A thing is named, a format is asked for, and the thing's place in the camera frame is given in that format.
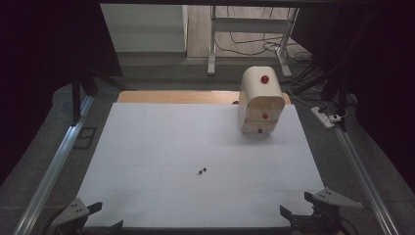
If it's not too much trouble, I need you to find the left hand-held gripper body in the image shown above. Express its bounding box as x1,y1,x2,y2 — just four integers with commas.
48,197,92,235

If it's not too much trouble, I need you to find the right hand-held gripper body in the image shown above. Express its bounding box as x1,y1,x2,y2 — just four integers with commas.
289,187,363,235

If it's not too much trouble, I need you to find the small wooden drawer cabinet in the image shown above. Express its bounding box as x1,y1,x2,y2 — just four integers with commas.
238,66,287,135

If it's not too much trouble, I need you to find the white power strip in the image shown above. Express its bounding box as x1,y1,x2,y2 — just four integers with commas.
309,106,336,129

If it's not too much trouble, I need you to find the black tripod stand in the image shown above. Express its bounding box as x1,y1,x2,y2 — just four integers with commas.
69,63,126,125
287,62,361,133

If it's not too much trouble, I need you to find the white table mat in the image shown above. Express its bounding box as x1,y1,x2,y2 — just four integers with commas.
77,102,326,228

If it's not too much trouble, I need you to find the black curtain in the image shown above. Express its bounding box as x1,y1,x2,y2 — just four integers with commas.
0,0,124,185
290,0,415,200

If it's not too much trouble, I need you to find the white cabinet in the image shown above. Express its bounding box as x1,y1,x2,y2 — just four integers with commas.
100,3,189,54

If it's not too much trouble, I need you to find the aluminium floor rail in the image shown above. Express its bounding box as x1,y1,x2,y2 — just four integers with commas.
332,125,401,235
12,94,96,235

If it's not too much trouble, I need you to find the black rectangular floor frame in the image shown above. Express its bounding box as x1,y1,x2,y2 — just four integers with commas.
73,126,98,150

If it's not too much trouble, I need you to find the white cable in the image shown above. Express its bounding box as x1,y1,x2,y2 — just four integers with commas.
286,85,316,110

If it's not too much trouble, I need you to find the black floor cable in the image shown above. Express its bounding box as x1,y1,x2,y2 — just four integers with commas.
214,30,312,64

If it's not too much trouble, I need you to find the white metal desk frame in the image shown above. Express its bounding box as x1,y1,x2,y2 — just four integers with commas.
207,5,300,78

